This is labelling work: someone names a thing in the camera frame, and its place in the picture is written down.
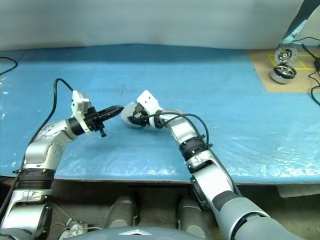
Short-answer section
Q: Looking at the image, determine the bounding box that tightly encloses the blue plastic table cover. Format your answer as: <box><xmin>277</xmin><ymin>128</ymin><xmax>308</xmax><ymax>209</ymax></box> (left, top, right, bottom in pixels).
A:
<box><xmin>0</xmin><ymin>43</ymin><xmax>320</xmax><ymax>186</ymax></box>

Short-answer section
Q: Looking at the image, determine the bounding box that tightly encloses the thin black cable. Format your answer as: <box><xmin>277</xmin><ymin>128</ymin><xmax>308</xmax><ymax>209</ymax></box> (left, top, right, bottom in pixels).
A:
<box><xmin>292</xmin><ymin>36</ymin><xmax>320</xmax><ymax>60</ymax></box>

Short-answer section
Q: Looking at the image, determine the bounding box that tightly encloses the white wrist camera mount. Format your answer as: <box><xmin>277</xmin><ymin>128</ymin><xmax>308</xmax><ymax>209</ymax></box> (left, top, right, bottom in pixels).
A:
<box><xmin>136</xmin><ymin>90</ymin><xmax>164</xmax><ymax>128</ymax></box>
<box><xmin>70</xmin><ymin>90</ymin><xmax>91</xmax><ymax>135</ymax></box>

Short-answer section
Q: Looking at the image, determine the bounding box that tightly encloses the black cable at table edge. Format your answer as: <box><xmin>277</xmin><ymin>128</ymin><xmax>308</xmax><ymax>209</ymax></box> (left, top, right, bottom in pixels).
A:
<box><xmin>0</xmin><ymin>56</ymin><xmax>19</xmax><ymax>76</ymax></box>

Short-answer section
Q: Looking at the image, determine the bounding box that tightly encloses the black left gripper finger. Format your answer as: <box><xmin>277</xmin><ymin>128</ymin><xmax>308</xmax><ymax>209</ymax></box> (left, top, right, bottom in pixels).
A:
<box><xmin>96</xmin><ymin>106</ymin><xmax>124</xmax><ymax>117</ymax></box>
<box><xmin>98</xmin><ymin>109</ymin><xmax>123</xmax><ymax>124</ymax></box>

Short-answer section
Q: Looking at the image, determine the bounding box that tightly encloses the dark stand leg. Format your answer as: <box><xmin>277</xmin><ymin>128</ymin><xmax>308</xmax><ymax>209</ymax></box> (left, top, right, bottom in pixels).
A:
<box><xmin>281</xmin><ymin>0</ymin><xmax>318</xmax><ymax>45</ymax></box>

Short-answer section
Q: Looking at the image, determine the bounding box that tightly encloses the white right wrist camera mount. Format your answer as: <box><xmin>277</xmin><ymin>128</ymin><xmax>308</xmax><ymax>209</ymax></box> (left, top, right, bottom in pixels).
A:
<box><xmin>136</xmin><ymin>90</ymin><xmax>164</xmax><ymax>128</ymax></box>

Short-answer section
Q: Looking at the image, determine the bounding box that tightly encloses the grey robot chest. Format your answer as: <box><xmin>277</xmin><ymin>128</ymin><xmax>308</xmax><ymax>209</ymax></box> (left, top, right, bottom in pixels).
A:
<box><xmin>63</xmin><ymin>225</ymin><xmax>226</xmax><ymax>240</ymax></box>

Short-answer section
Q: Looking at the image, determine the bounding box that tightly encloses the thin white cable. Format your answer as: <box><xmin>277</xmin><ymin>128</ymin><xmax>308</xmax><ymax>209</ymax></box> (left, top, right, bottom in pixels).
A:
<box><xmin>51</xmin><ymin>201</ymin><xmax>104</xmax><ymax>231</ymax></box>

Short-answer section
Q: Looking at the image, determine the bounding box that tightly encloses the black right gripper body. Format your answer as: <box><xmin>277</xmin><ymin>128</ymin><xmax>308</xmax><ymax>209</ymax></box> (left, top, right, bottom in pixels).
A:
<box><xmin>131</xmin><ymin>103</ymin><xmax>151</xmax><ymax>126</ymax></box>

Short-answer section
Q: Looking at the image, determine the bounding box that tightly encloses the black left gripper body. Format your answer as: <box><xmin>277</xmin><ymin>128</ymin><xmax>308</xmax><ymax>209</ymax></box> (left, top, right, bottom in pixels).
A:
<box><xmin>83</xmin><ymin>106</ymin><xmax>108</xmax><ymax>139</ymax></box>

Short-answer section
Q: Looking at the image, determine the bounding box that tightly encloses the white plug block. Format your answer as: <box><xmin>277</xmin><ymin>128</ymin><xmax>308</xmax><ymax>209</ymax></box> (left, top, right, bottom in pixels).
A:
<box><xmin>64</xmin><ymin>219</ymin><xmax>87</xmax><ymax>237</ymax></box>

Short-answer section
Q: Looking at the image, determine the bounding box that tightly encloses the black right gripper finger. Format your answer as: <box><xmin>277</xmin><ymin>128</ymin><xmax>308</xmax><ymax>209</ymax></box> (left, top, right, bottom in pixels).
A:
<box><xmin>126</xmin><ymin>115</ymin><xmax>149</xmax><ymax>128</ymax></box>

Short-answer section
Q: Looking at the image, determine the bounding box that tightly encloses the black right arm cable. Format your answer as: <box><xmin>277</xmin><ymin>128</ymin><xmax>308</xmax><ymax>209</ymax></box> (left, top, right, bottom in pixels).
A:
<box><xmin>143</xmin><ymin>111</ymin><xmax>214</xmax><ymax>150</ymax></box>

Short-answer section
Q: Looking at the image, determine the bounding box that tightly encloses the brown cardboard sheet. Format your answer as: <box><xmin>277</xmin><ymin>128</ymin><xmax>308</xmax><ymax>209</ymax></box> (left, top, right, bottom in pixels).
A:
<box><xmin>246</xmin><ymin>48</ymin><xmax>320</xmax><ymax>94</ymax></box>

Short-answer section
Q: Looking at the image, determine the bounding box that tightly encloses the round grey motor lid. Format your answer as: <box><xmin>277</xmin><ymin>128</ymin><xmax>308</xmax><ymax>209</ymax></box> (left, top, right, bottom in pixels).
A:
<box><xmin>123</xmin><ymin>101</ymin><xmax>141</xmax><ymax>116</ymax></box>
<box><xmin>274</xmin><ymin>45</ymin><xmax>298</xmax><ymax>64</ymax></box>

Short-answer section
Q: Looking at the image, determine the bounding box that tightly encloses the grey rounded shape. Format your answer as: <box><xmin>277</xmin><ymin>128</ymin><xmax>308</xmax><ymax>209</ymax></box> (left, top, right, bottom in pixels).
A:
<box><xmin>107</xmin><ymin>195</ymin><xmax>137</xmax><ymax>230</ymax></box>
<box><xmin>176</xmin><ymin>196</ymin><xmax>214</xmax><ymax>239</ymax></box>

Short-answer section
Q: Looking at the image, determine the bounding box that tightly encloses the looped black cable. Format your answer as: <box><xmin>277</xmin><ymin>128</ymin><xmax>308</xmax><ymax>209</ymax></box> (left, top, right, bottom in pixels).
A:
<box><xmin>308</xmin><ymin>69</ymin><xmax>320</xmax><ymax>105</ymax></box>

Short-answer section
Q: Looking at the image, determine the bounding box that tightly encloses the motor housing with copper windings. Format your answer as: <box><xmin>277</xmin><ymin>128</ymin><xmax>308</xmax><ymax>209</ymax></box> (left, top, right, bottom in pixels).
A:
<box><xmin>120</xmin><ymin>109</ymin><xmax>143</xmax><ymax>129</ymax></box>

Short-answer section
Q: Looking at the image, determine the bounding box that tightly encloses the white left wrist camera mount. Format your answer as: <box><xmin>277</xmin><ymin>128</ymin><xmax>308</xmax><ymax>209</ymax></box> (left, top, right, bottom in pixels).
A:
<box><xmin>70</xmin><ymin>90</ymin><xmax>91</xmax><ymax>135</ymax></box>

